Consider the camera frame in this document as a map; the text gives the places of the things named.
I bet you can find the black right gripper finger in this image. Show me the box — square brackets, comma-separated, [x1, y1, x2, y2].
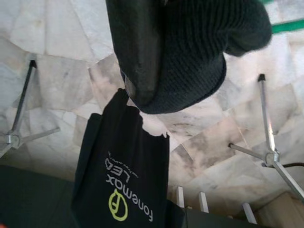
[105, 0, 164, 104]

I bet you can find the navy shirt with red trim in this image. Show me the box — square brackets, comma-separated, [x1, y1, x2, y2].
[120, 0, 273, 115]

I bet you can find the green plastic hanger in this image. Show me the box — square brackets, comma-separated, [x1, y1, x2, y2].
[260, 0, 304, 34]

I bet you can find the black t-shirt with green logo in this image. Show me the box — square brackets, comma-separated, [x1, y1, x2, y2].
[70, 87, 186, 228]

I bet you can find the silver rack tripod stand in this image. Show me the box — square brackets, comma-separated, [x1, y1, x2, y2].
[227, 74, 304, 206]
[0, 60, 61, 159]

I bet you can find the black tv cabinet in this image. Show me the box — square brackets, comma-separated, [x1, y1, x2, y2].
[0, 164, 258, 228]

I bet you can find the light wooden cabinet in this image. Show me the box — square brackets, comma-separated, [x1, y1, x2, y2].
[255, 191, 304, 228]

